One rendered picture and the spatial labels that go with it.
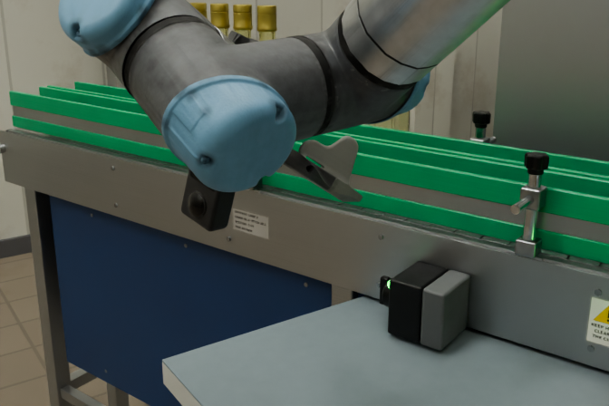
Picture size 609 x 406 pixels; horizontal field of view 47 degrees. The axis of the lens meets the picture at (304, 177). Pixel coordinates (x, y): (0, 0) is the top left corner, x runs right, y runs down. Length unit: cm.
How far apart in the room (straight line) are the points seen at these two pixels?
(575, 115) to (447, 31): 75
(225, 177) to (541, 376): 58
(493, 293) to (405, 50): 55
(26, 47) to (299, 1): 139
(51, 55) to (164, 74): 281
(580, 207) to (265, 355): 43
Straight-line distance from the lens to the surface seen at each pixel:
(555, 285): 93
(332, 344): 95
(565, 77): 119
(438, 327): 93
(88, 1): 52
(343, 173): 71
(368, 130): 122
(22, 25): 323
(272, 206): 113
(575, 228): 92
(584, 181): 98
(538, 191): 89
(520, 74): 121
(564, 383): 93
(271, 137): 45
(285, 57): 48
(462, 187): 96
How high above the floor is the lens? 122
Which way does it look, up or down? 17 degrees down
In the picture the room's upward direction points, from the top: straight up
